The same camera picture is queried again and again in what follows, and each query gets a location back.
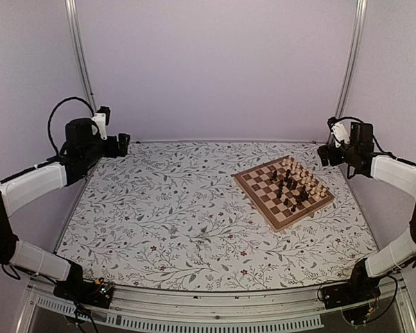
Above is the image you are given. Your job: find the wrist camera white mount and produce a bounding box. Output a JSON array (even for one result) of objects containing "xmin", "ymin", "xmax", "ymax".
[
  {"xmin": 327, "ymin": 117, "xmax": 350, "ymax": 148},
  {"xmin": 92, "ymin": 106, "xmax": 111, "ymax": 140}
]

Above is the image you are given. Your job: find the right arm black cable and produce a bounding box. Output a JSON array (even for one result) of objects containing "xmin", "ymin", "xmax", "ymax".
[{"xmin": 369, "ymin": 133, "xmax": 399, "ymax": 160}]

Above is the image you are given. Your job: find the aluminium frame post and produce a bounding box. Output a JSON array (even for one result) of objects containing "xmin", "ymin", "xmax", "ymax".
[
  {"xmin": 335, "ymin": 0, "xmax": 367, "ymax": 118},
  {"xmin": 64, "ymin": 0, "xmax": 96, "ymax": 111}
]

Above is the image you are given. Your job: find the wooden chess board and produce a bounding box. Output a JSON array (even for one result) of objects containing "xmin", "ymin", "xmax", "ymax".
[{"xmin": 233, "ymin": 155, "xmax": 334, "ymax": 232}]

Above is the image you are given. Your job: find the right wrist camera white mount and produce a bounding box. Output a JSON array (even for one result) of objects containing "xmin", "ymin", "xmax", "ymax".
[{"xmin": 327, "ymin": 117, "xmax": 350, "ymax": 148}]

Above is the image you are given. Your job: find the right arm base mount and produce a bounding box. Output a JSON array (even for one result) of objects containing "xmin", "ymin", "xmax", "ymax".
[{"xmin": 318, "ymin": 271, "xmax": 381, "ymax": 325}]

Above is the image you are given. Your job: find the floral patterned table mat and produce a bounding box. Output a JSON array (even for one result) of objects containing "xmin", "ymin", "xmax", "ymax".
[{"xmin": 57, "ymin": 142, "xmax": 377, "ymax": 291}]

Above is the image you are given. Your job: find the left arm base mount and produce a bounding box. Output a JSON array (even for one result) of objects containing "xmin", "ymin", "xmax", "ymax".
[{"xmin": 53, "ymin": 267, "xmax": 114, "ymax": 309}]

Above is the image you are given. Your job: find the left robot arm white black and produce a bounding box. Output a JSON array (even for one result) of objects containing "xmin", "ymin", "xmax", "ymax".
[{"xmin": 0, "ymin": 113, "xmax": 130, "ymax": 301}]

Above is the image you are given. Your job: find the left aluminium frame post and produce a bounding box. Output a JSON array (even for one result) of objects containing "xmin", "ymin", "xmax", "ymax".
[{"xmin": 64, "ymin": 0, "xmax": 96, "ymax": 111}]

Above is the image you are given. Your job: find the front aluminium rail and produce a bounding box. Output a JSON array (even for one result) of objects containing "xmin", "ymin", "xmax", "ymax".
[{"xmin": 16, "ymin": 274, "xmax": 416, "ymax": 332}]

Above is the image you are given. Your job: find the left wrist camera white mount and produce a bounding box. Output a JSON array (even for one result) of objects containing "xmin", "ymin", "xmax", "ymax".
[{"xmin": 92, "ymin": 106, "xmax": 111, "ymax": 140}]

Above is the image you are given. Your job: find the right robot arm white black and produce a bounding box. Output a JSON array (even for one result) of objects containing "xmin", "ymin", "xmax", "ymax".
[{"xmin": 318, "ymin": 117, "xmax": 416, "ymax": 302}]

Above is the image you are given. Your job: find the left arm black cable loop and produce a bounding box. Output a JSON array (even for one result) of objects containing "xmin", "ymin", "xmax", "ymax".
[{"xmin": 46, "ymin": 96, "xmax": 94, "ymax": 157}]

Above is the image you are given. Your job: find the right aluminium frame post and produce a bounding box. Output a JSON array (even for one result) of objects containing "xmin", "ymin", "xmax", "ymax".
[{"xmin": 335, "ymin": 0, "xmax": 367, "ymax": 118}]

